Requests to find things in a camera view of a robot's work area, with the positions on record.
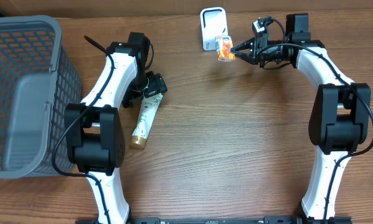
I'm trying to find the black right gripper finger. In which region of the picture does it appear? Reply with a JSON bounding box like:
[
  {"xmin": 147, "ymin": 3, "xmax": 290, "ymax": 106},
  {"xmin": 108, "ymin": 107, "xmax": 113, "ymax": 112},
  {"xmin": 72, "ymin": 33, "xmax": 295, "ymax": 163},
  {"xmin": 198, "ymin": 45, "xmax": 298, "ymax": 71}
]
[
  {"xmin": 230, "ymin": 37, "xmax": 255, "ymax": 53},
  {"xmin": 233, "ymin": 52, "xmax": 252, "ymax": 64}
]

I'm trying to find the dark grey plastic basket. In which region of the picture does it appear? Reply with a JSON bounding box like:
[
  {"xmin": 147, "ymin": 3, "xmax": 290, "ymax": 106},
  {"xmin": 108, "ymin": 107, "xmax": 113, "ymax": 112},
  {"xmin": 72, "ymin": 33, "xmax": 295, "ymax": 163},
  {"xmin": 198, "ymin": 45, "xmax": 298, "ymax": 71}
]
[{"xmin": 0, "ymin": 16, "xmax": 82, "ymax": 179}]

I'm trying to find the white Pantene tube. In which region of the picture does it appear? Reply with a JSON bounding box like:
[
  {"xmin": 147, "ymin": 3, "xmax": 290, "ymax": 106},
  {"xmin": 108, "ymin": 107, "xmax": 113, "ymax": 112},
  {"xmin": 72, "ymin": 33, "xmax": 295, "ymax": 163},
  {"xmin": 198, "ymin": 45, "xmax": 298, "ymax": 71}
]
[{"xmin": 130, "ymin": 93, "xmax": 163, "ymax": 149}]

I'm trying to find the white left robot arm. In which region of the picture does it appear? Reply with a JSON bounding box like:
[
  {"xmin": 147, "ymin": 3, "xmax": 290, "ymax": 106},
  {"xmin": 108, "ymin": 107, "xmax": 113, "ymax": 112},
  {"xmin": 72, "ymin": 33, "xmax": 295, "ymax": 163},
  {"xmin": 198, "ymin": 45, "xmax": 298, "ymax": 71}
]
[{"xmin": 59, "ymin": 32, "xmax": 168, "ymax": 223}]

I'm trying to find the small orange tissue pack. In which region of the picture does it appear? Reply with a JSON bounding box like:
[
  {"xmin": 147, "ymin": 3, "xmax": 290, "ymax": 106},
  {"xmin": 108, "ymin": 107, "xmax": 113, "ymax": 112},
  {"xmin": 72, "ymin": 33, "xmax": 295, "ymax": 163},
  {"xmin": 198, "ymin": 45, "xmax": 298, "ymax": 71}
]
[{"xmin": 215, "ymin": 35, "xmax": 235, "ymax": 62}]

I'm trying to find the white barcode scanner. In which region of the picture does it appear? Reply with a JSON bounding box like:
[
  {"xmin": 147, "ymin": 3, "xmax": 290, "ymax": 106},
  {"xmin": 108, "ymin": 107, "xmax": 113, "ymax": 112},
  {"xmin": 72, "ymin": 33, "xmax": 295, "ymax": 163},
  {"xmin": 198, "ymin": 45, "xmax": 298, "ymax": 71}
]
[{"xmin": 200, "ymin": 7, "xmax": 228, "ymax": 51}]

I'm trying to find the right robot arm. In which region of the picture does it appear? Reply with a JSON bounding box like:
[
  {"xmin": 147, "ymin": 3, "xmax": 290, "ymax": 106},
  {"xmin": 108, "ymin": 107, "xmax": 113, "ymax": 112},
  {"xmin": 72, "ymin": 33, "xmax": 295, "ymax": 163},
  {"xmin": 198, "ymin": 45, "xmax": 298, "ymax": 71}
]
[{"xmin": 230, "ymin": 14, "xmax": 373, "ymax": 223}]

